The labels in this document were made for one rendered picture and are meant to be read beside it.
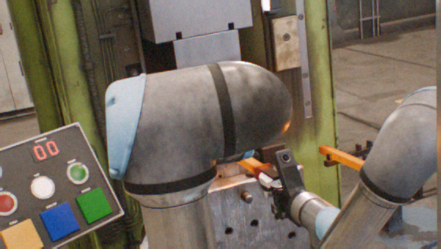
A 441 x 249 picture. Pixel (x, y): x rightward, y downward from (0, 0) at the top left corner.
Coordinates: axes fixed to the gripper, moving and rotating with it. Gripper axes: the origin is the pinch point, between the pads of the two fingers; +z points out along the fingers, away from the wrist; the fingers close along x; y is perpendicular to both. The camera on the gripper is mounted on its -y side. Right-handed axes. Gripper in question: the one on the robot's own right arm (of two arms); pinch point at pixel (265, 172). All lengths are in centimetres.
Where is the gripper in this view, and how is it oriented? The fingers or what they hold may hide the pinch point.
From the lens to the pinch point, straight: 144.4
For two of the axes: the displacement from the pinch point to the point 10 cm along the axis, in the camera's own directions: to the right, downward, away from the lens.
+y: 1.5, 9.5, 2.9
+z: -3.4, -2.2, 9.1
